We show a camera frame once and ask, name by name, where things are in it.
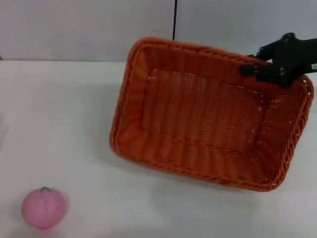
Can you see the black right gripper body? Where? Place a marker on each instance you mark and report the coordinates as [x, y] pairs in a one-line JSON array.
[[302, 57]]

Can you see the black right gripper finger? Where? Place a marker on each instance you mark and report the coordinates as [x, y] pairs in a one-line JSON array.
[[272, 73], [280, 45]]

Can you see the orange woven plastic basket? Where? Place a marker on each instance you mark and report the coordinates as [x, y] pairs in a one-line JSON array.
[[198, 119]]

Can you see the pink toy peach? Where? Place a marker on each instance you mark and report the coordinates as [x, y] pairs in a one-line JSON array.
[[43, 208]]

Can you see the black vertical wall strip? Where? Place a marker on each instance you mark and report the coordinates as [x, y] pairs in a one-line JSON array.
[[175, 19]]

